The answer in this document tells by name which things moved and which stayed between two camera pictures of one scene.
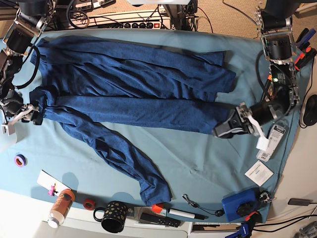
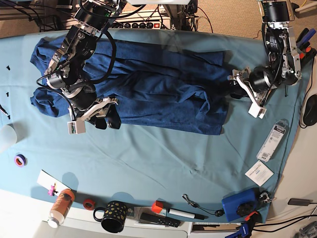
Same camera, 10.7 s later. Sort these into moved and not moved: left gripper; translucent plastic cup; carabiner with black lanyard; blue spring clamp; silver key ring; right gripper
Moved: left gripper; right gripper
Not moved: translucent plastic cup; blue spring clamp; silver key ring; carabiner with black lanyard
